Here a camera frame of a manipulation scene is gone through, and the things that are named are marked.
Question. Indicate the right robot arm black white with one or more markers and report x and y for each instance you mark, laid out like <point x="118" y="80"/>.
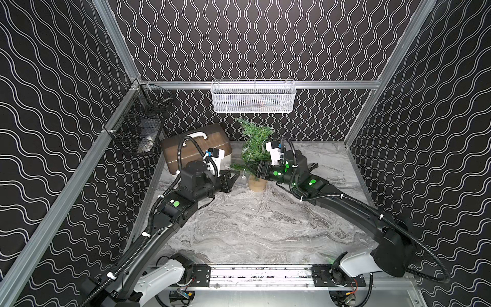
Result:
<point x="395" y="245"/>

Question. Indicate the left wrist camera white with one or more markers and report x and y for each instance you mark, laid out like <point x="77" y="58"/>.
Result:
<point x="213" y="158"/>

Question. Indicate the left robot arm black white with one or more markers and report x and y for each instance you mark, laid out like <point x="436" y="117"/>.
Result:
<point x="167" y="216"/>

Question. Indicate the thin wire string lights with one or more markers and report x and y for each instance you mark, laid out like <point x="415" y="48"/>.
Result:
<point x="251" y="156"/>

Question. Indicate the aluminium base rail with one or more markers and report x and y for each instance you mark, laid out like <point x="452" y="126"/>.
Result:
<point x="244" y="277"/>

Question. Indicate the small black tool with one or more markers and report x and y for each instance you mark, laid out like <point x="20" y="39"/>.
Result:
<point x="312" y="166"/>

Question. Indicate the small green christmas tree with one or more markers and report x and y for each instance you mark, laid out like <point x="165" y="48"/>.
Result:
<point x="255" y="134"/>

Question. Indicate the black wire wall basket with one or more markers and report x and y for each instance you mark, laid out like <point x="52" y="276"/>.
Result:
<point x="138" y="123"/>

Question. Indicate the white wire wall basket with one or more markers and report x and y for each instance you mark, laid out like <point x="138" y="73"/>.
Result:
<point x="253" y="96"/>

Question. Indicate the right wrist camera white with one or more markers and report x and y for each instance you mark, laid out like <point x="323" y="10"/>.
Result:
<point x="274" y="148"/>

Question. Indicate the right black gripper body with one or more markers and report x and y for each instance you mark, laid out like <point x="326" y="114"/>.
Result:
<point x="278" y="174"/>

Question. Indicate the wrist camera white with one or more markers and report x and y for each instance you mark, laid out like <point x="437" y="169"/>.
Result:
<point x="274" y="148"/>
<point x="213" y="158"/>

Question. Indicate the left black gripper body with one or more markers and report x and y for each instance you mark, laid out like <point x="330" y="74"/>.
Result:
<point x="224" y="181"/>

